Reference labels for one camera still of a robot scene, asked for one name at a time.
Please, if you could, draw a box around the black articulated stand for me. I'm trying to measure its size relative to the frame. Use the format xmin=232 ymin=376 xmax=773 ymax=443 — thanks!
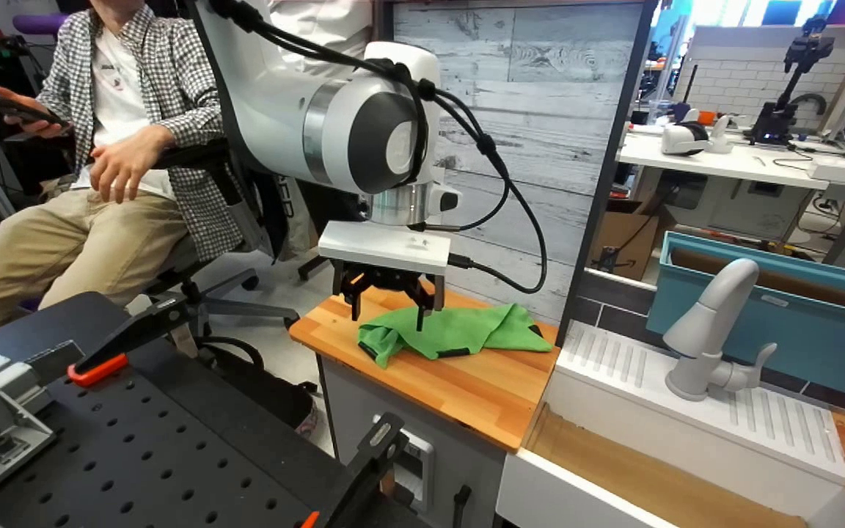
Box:
xmin=744 ymin=10 xmax=835 ymax=148

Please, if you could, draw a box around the black office chair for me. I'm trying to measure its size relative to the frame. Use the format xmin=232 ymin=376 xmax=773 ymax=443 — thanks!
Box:
xmin=137 ymin=134 xmax=307 ymax=340

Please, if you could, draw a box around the black smartphone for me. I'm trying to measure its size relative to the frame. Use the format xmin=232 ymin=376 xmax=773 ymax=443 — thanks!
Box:
xmin=0 ymin=88 xmax=74 ymax=128

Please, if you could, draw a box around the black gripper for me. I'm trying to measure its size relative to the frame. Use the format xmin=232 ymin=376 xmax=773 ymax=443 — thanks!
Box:
xmin=335 ymin=261 xmax=445 ymax=332

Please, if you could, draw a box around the black bag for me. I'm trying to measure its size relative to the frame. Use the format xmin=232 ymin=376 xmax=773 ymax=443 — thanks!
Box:
xmin=197 ymin=334 xmax=323 ymax=434

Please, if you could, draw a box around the grey faucet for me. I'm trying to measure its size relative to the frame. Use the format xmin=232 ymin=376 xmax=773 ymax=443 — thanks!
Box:
xmin=660 ymin=255 xmax=781 ymax=403

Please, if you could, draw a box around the black clamp orange handle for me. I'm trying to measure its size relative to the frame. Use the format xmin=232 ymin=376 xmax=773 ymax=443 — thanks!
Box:
xmin=300 ymin=406 xmax=411 ymax=528
xmin=65 ymin=295 xmax=197 ymax=393

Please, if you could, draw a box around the black metal frame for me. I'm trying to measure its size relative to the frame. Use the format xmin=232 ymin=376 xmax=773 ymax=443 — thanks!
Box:
xmin=374 ymin=0 xmax=660 ymax=346

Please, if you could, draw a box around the grey wood print back panel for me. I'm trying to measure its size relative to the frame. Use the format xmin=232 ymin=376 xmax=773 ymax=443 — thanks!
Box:
xmin=389 ymin=2 xmax=644 ymax=324

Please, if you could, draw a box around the purple cylinder cushion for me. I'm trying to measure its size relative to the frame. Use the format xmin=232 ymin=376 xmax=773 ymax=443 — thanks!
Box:
xmin=8 ymin=10 xmax=78 ymax=37

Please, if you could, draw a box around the teal storage bin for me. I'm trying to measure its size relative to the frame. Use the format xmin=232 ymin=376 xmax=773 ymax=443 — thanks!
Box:
xmin=643 ymin=229 xmax=845 ymax=399

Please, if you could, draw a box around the white sink basin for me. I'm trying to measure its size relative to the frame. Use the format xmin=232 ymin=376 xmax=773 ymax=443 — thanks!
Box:
xmin=492 ymin=318 xmax=845 ymax=528

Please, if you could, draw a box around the wooden top grey cabinet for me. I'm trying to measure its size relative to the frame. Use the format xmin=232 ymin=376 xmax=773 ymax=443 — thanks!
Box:
xmin=286 ymin=263 xmax=564 ymax=528

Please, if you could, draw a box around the brown cardboard box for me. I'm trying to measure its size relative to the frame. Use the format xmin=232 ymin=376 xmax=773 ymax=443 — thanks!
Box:
xmin=587 ymin=202 xmax=675 ymax=282

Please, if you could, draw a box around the white dome object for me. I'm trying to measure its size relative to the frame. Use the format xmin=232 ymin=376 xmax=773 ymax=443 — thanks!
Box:
xmin=658 ymin=120 xmax=709 ymax=158

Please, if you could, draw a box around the seated person right hand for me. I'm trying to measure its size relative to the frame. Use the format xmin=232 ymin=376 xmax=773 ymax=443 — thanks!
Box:
xmin=0 ymin=81 xmax=55 ymax=126

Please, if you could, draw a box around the seated person checked shirt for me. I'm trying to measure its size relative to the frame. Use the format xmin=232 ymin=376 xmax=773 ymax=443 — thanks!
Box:
xmin=0 ymin=0 xmax=248 ymax=340

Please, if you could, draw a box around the white cabinet handle plate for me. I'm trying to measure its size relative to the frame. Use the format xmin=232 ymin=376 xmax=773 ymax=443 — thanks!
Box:
xmin=371 ymin=414 xmax=436 ymax=508

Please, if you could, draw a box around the light grey wrist camera block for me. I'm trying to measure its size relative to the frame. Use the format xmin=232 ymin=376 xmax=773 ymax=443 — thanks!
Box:
xmin=316 ymin=217 xmax=458 ymax=277

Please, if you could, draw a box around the seated person left hand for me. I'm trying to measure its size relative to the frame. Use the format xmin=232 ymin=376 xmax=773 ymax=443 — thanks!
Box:
xmin=84 ymin=122 xmax=168 ymax=205

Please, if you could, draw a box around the white desk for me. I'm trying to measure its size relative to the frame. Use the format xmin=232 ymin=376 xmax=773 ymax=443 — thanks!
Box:
xmin=612 ymin=120 xmax=845 ymax=274

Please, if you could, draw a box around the green cloth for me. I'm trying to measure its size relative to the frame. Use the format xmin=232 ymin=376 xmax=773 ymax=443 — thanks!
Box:
xmin=355 ymin=299 xmax=555 ymax=371

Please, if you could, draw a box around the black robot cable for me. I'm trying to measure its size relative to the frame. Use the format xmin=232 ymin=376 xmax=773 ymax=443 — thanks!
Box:
xmin=207 ymin=0 xmax=552 ymax=295

